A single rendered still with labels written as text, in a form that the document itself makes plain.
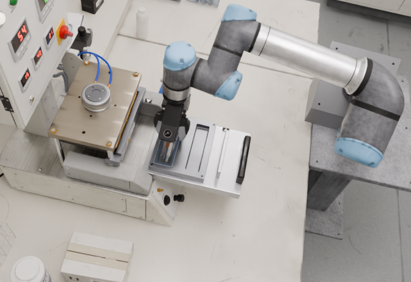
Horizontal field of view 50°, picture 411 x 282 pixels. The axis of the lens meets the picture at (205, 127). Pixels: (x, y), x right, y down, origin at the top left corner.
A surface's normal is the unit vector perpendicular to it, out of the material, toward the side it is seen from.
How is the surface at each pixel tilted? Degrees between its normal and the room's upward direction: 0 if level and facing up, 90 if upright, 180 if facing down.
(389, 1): 90
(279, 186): 0
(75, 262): 2
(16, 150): 0
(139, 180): 41
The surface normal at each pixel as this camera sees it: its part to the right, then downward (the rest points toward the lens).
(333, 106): -0.09, 0.15
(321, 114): -0.25, 0.79
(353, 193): 0.11, -0.55
